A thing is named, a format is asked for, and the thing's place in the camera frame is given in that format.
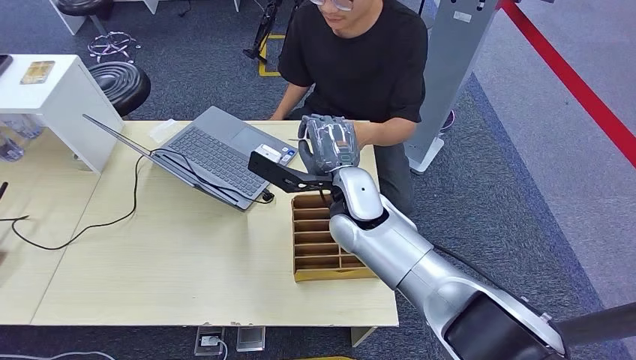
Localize grey kiosk stand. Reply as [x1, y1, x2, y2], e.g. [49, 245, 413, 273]
[403, 0, 500, 175]

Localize cardboard divider box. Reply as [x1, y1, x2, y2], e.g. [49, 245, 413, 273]
[290, 192, 380, 284]

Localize dark grey bar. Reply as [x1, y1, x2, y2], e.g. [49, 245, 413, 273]
[556, 301, 636, 349]

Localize white cabinet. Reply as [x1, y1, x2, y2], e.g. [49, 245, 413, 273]
[0, 54, 125, 175]

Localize floor power socket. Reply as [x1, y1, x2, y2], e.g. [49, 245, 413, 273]
[193, 326, 226, 358]

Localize black laptop power cable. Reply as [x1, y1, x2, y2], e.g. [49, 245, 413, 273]
[0, 148, 275, 252]

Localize clear plastic containers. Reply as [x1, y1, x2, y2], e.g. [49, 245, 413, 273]
[0, 114, 45, 163]

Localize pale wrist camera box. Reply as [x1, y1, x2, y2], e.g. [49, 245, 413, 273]
[254, 143, 283, 164]

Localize white table leg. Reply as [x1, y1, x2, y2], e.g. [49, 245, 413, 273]
[349, 326, 377, 348]

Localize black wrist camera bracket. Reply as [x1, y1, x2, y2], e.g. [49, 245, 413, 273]
[247, 150, 335, 195]

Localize printed card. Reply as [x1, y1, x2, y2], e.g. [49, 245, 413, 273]
[19, 60, 56, 86]

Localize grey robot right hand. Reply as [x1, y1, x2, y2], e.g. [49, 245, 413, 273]
[297, 114, 362, 176]

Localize black round stool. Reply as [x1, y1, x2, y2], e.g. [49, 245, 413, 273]
[88, 61, 152, 119]

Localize person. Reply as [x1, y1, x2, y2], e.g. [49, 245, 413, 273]
[269, 0, 429, 215]

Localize clear plastic bag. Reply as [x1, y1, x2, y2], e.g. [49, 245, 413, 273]
[148, 118, 179, 146]

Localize black stool with chrome base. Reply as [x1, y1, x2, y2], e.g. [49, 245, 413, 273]
[55, 0, 142, 65]

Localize floor socket cover plate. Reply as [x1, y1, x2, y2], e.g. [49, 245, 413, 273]
[235, 326, 266, 353]

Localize white floor cable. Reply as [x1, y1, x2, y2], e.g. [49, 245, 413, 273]
[0, 351, 116, 360]

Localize grey open laptop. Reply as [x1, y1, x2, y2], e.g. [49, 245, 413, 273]
[82, 105, 299, 213]

